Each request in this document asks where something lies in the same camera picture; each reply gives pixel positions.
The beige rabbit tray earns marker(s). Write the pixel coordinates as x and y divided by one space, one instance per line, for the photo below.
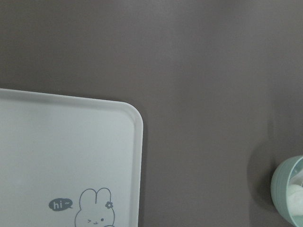
68 161

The light green bowl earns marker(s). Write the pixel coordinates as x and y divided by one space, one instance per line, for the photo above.
288 172

